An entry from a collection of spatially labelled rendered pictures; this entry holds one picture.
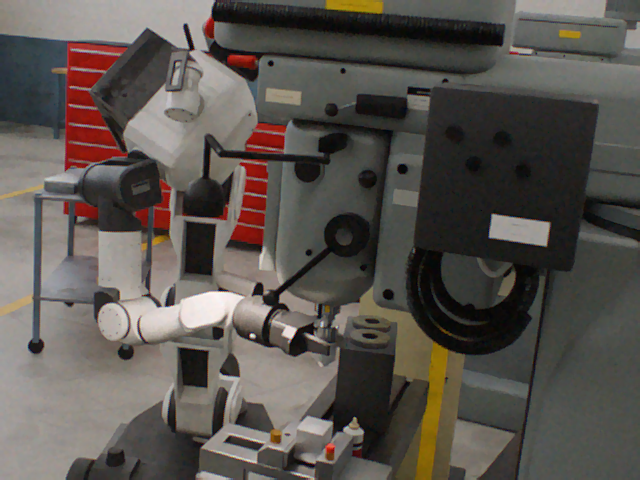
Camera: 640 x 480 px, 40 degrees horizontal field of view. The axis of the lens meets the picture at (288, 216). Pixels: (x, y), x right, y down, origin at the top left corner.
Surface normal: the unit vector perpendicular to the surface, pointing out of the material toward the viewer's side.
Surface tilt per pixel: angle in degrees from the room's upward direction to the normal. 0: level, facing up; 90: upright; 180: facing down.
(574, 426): 89
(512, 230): 90
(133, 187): 82
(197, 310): 78
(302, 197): 90
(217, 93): 57
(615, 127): 90
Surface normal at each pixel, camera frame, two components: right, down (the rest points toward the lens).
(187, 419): -0.13, 0.44
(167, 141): -0.05, -0.34
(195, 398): 0.02, -0.76
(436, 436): -0.32, 0.18
